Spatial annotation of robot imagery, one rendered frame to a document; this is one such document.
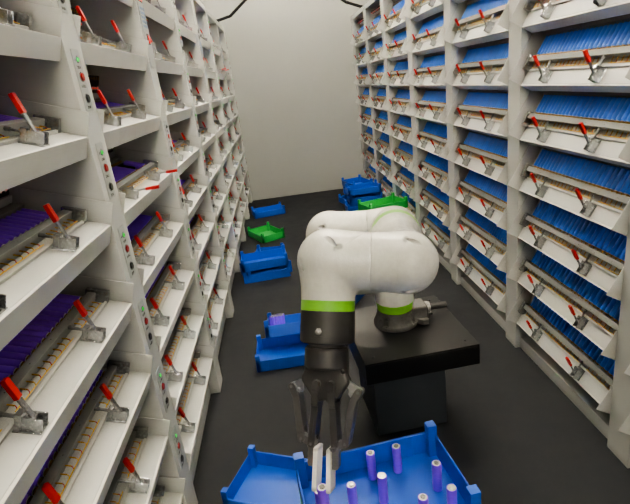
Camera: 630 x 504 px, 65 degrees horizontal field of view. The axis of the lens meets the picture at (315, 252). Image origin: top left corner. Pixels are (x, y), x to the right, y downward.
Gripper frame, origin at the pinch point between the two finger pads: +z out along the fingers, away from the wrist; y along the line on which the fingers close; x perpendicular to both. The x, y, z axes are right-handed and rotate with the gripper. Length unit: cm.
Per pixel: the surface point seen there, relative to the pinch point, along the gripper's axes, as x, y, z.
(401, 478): -22.0, -9.2, 8.0
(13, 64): 12, 62, -72
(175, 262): -75, 85, -38
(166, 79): -105, 117, -125
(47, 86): 9, 57, -69
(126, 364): -17, 56, -10
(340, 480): -19.3, 2.8, 9.2
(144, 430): -25, 56, 7
